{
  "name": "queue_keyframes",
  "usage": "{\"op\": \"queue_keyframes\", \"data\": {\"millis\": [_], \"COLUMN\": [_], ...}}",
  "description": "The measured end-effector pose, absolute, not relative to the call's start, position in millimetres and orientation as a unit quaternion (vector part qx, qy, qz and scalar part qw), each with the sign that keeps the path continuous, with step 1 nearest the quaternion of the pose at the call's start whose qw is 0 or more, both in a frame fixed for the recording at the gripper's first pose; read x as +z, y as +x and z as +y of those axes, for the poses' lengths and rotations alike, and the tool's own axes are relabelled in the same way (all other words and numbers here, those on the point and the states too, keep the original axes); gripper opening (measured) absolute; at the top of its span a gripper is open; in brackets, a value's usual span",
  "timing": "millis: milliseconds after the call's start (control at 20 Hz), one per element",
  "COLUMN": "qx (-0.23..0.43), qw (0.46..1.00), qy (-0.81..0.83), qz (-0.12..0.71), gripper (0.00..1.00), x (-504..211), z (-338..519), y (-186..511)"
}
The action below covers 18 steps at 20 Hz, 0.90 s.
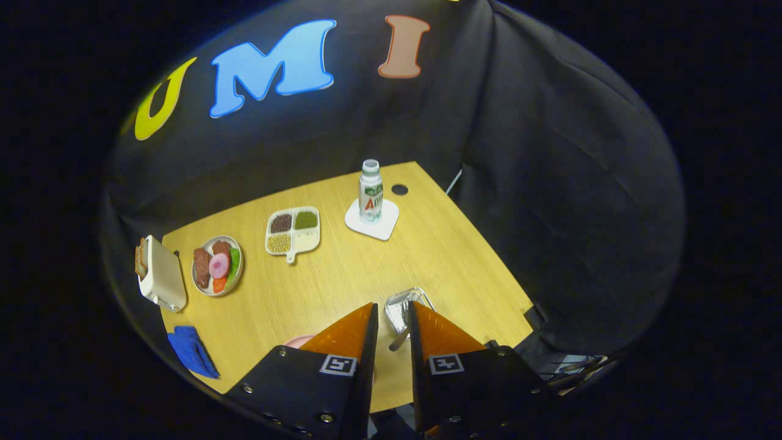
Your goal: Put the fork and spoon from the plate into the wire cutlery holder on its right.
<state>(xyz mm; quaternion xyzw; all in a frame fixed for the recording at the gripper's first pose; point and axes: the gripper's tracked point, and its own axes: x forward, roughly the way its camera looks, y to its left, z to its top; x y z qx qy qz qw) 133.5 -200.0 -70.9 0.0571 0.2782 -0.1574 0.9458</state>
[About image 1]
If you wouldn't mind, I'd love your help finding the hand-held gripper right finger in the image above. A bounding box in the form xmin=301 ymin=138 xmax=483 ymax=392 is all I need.
xmin=407 ymin=300 xmax=555 ymax=436

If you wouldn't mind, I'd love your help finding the white divided bean tray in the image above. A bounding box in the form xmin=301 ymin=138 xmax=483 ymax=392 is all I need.
xmin=265 ymin=206 xmax=321 ymax=265

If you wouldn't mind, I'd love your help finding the white toaster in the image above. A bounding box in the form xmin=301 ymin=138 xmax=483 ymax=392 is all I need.
xmin=136 ymin=235 xmax=188 ymax=314

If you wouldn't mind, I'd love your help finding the white square coaster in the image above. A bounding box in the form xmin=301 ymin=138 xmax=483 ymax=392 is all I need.
xmin=344 ymin=198 xmax=400 ymax=241

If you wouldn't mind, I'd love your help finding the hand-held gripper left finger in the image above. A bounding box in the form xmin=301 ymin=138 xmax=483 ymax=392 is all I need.
xmin=221 ymin=301 xmax=379 ymax=440

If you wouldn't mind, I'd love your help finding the white drink bottle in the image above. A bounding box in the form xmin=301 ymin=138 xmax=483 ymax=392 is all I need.
xmin=358 ymin=159 xmax=384 ymax=224

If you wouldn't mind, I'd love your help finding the metal wire drainer basket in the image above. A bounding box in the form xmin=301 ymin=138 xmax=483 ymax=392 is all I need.
xmin=384 ymin=287 xmax=436 ymax=337

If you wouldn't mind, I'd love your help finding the blue cloth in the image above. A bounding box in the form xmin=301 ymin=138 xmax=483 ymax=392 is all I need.
xmin=167 ymin=325 xmax=221 ymax=380

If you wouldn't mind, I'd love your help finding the large brown meat slice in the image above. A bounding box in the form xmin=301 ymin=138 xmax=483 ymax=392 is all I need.
xmin=193 ymin=247 xmax=211 ymax=290

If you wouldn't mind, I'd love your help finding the round white food plate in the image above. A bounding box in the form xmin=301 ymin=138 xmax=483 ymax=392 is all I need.
xmin=191 ymin=235 xmax=244 ymax=298

